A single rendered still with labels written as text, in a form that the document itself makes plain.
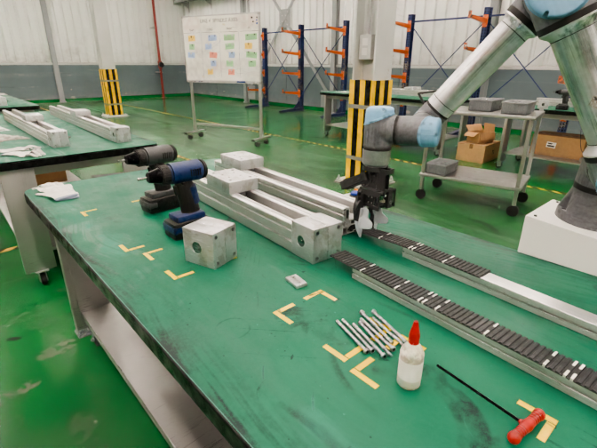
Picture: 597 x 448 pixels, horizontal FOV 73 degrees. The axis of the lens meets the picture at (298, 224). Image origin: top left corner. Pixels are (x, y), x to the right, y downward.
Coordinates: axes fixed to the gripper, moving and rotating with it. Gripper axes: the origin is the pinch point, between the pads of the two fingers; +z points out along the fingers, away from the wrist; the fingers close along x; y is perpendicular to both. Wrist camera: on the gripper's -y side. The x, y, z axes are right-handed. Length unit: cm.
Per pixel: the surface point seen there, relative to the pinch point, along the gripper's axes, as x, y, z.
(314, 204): -4.7, -17.5, -4.1
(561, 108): 441, -110, 1
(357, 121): 236, -228, 11
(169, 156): -34, -59, -17
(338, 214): -4.9, -6.4, -4.1
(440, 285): -7.5, 30.6, 2.2
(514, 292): -2.0, 44.6, -0.8
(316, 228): -22.3, 3.6, -7.4
